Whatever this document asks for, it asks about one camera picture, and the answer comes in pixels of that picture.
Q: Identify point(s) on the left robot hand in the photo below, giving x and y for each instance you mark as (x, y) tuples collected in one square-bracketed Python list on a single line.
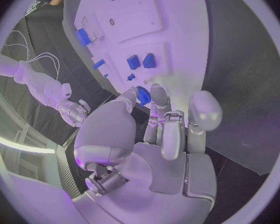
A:
[(130, 171)]

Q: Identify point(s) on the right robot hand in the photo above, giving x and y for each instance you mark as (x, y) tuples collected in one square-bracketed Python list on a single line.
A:
[(72, 113)]

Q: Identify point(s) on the blue gear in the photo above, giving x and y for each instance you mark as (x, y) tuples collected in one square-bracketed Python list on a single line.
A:
[(143, 95)]

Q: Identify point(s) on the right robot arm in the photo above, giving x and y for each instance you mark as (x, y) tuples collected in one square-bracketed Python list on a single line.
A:
[(37, 82)]

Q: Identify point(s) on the white task board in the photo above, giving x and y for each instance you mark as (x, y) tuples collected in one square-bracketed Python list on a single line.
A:
[(140, 31)]

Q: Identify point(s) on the blue cylinder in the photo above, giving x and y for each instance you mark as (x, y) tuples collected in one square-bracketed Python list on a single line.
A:
[(98, 64)]

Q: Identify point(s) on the large blue block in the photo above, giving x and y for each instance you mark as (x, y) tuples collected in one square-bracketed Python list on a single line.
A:
[(82, 37)]

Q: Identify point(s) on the blue square block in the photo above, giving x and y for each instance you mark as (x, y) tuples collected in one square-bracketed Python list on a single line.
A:
[(133, 62)]

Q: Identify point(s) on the blue wedge block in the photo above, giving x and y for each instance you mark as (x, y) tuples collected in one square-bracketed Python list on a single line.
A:
[(149, 61)]

